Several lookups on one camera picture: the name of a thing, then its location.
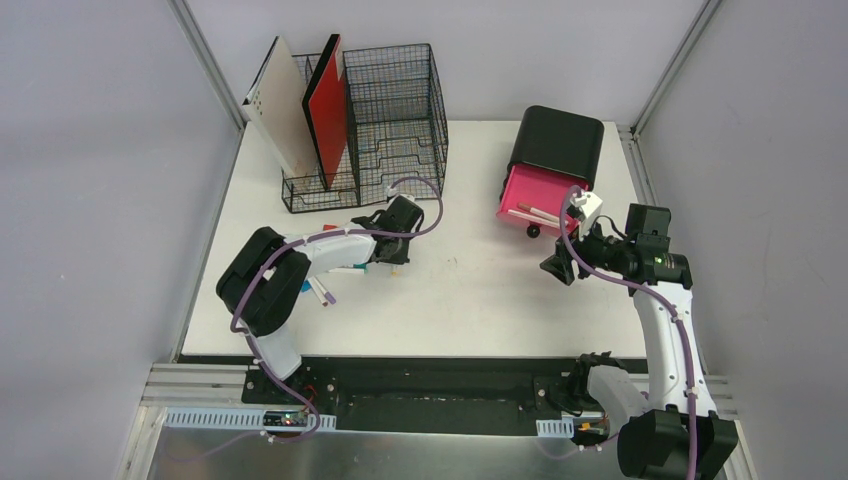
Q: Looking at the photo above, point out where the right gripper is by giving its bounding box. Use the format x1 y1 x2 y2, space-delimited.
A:
540 212 633 285

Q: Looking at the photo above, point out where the brown cap white marker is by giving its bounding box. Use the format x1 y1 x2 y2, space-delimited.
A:
518 203 559 222

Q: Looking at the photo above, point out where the black pink drawer unit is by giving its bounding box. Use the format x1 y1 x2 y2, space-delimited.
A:
496 105 605 238

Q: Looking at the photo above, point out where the red A4 folder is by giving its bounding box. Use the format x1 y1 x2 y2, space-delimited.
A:
302 33 348 190

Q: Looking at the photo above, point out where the white A4 folder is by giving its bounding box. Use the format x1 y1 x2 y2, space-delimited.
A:
242 36 318 177

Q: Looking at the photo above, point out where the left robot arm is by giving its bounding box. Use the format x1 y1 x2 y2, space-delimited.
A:
215 195 425 405

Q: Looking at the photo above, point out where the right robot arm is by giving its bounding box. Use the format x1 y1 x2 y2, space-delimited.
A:
540 197 739 479

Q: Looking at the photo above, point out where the purple cap white marker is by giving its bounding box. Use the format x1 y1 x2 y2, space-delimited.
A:
308 277 336 307

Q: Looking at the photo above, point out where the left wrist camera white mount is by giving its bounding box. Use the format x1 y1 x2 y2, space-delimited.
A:
386 188 416 205

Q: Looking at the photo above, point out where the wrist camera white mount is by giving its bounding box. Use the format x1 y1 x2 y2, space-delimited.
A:
567 189 603 228
386 188 416 205

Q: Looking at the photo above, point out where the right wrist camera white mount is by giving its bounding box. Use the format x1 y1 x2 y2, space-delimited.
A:
567 189 603 228

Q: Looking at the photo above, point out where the black wire mesh desk organizer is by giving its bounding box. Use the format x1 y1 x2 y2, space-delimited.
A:
281 43 449 214

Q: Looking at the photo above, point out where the black mounting base plate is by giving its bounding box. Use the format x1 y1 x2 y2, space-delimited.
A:
241 356 647 439

